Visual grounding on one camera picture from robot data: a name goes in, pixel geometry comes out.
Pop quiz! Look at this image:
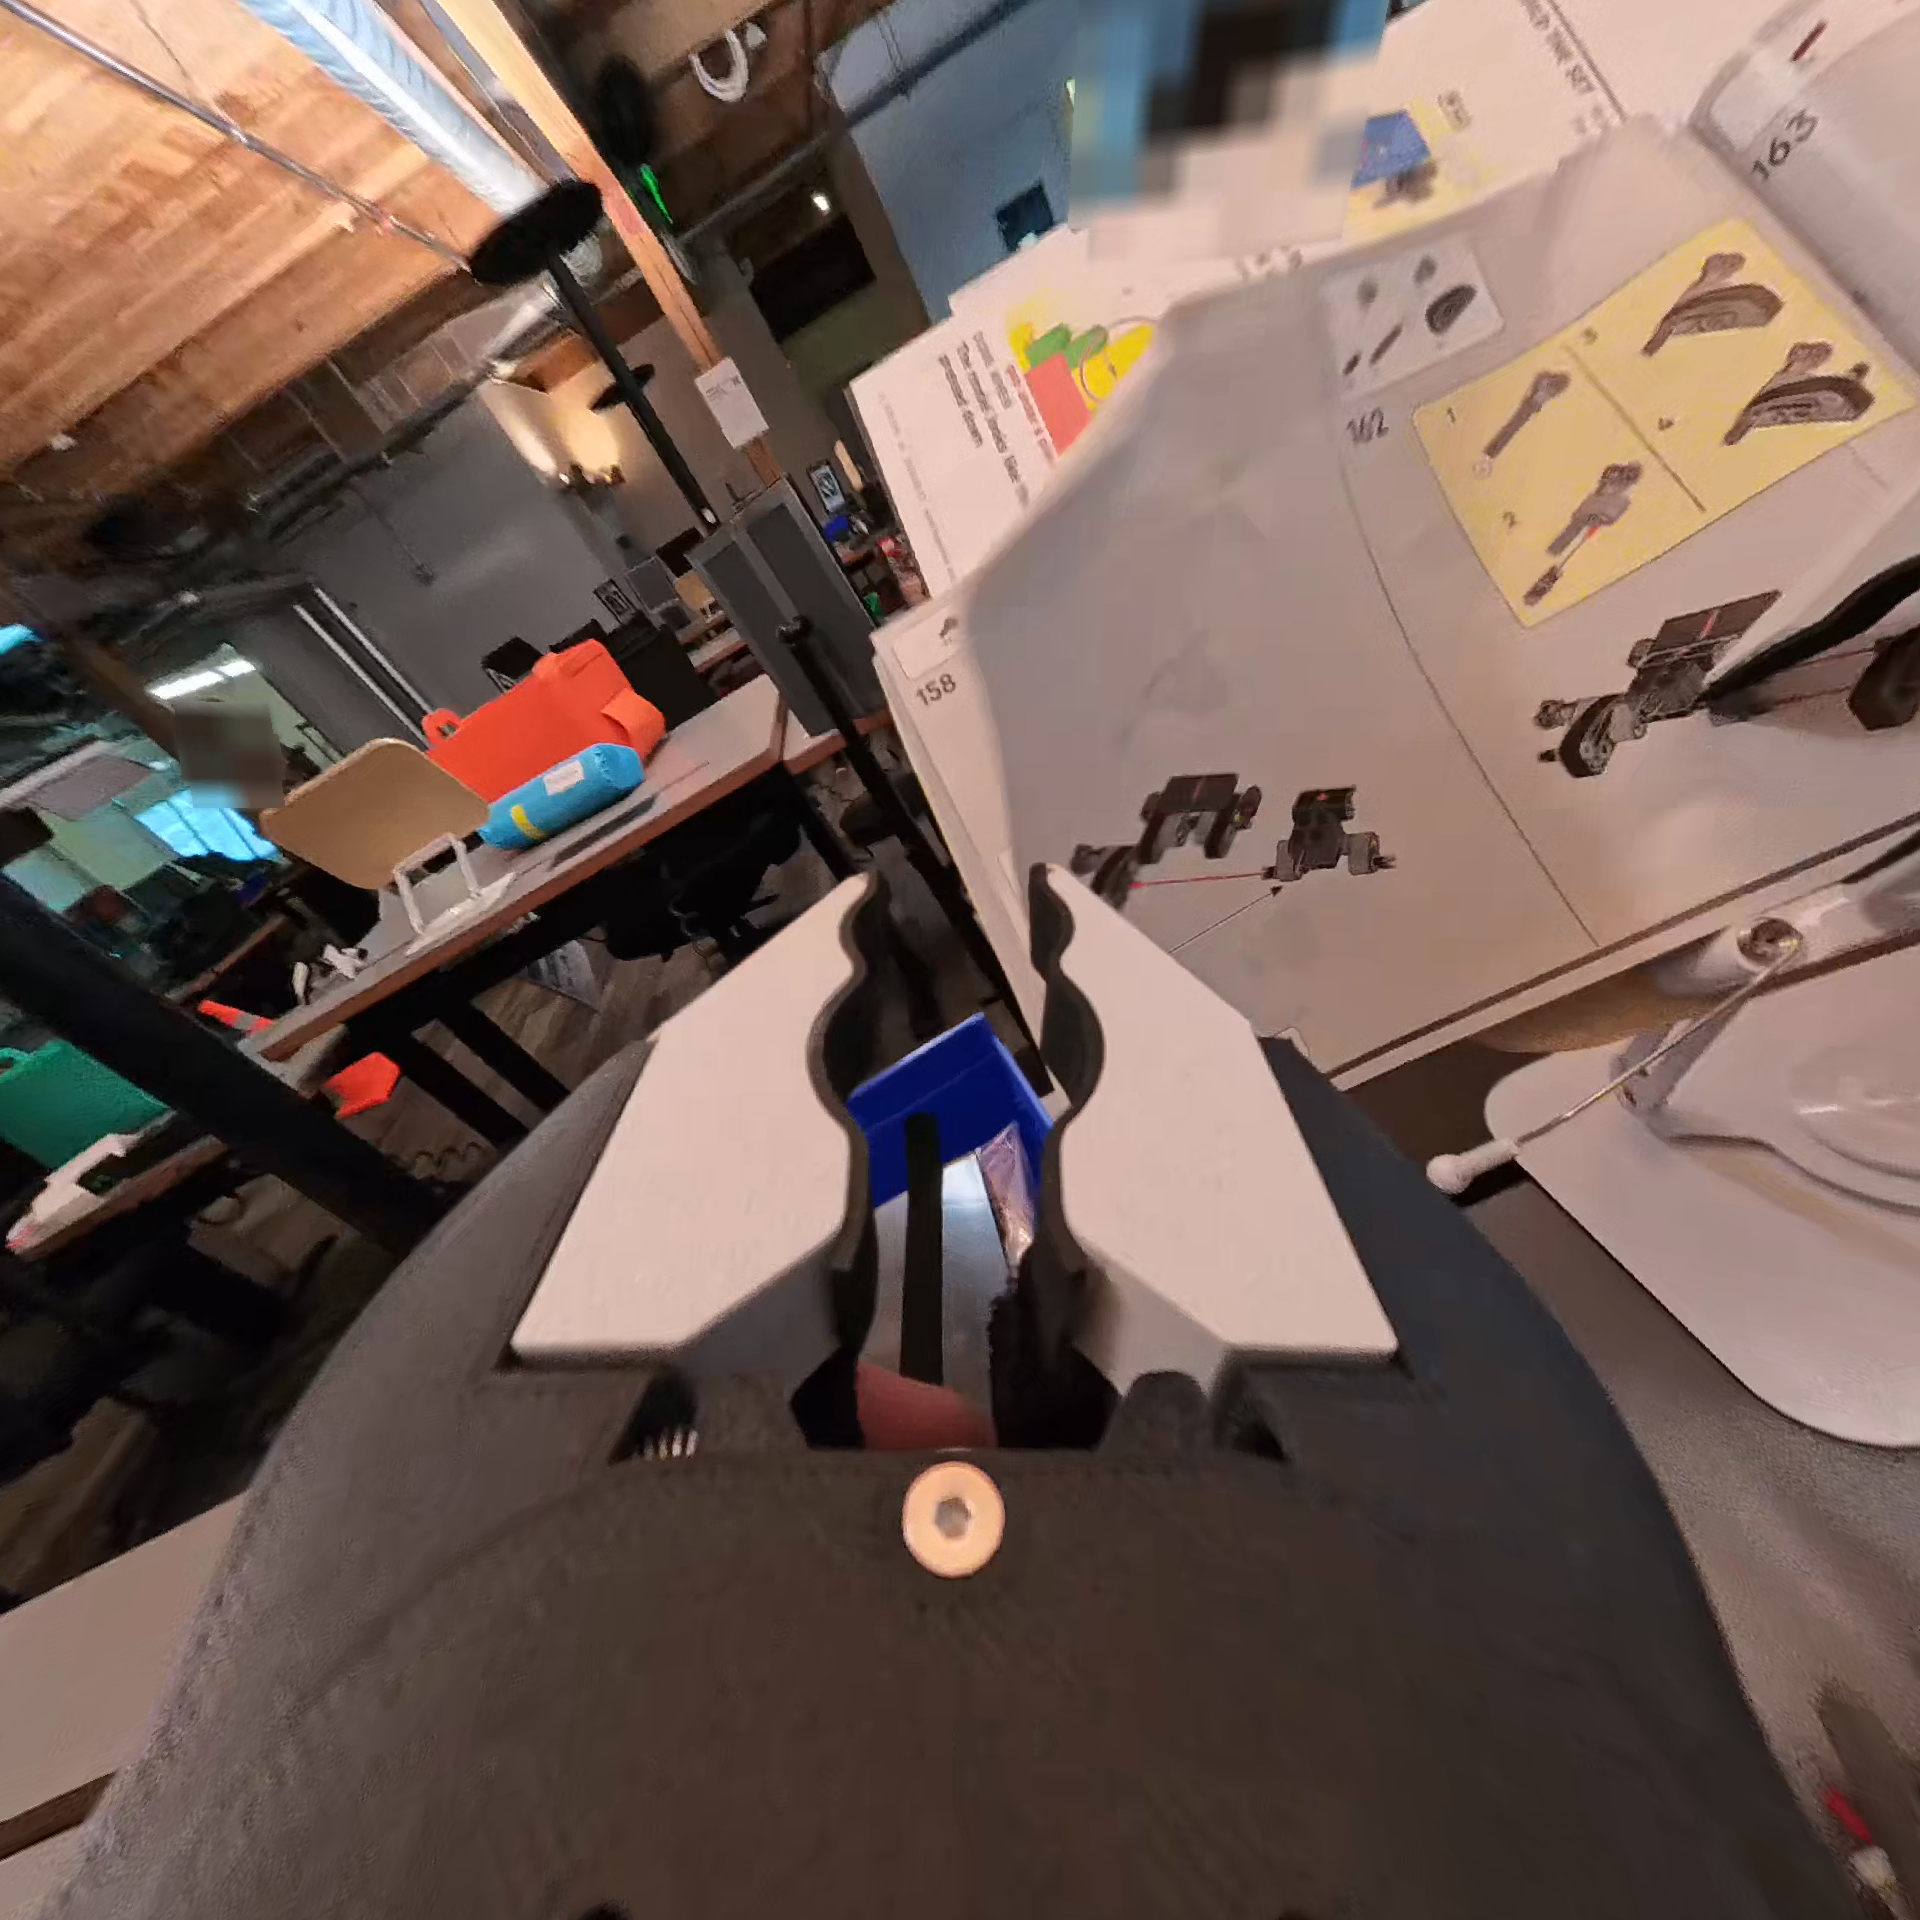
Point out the grey speaker on tripod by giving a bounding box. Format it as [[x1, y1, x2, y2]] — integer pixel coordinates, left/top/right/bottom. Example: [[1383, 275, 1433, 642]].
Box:
[[687, 481, 1051, 1081]]

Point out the lego instruction booklet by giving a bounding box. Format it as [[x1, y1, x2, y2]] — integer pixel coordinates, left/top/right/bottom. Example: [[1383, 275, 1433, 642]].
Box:
[[870, 112, 1920, 1084]]

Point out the labelled blue plastic bin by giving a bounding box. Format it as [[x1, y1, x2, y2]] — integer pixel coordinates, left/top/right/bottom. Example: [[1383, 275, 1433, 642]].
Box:
[[846, 1017, 1051, 1209]]

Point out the grey table black frame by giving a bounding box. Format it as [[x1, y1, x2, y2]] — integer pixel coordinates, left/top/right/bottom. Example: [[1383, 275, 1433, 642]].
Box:
[[253, 675, 900, 1144]]

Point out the white paper sign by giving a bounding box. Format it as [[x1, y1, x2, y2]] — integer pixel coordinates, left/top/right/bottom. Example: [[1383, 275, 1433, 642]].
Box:
[[691, 355, 769, 452]]

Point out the blue cylindrical pouch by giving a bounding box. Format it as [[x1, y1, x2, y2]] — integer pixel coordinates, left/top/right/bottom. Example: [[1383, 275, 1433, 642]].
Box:
[[481, 742, 647, 849]]

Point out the clear plastic bag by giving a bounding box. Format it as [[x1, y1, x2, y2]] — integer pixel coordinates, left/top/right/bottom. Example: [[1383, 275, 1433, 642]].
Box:
[[975, 1133, 1041, 1269]]

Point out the printed paper sheet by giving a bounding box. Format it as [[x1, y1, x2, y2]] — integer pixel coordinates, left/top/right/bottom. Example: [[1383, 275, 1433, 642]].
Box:
[[846, 0, 1710, 612]]

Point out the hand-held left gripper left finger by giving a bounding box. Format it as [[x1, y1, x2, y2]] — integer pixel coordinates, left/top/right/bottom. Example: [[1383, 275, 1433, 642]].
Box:
[[509, 873, 891, 1447]]

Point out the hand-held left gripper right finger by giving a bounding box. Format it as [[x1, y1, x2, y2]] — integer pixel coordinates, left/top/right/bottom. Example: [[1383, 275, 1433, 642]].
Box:
[[987, 861, 1407, 1447]]

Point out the teal plastic container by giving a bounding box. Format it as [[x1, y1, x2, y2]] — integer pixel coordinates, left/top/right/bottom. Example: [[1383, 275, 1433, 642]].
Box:
[[0, 1042, 166, 1173]]

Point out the ceiling light strip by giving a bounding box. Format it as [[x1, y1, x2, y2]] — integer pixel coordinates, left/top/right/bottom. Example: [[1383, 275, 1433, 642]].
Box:
[[238, 0, 541, 195]]

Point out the black pole with round disc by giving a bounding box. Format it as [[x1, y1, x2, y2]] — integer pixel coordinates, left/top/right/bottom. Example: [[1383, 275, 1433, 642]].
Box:
[[466, 176, 720, 527]]

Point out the orange bag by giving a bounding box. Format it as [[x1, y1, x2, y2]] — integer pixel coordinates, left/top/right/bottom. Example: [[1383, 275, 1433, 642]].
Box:
[[425, 642, 667, 803]]

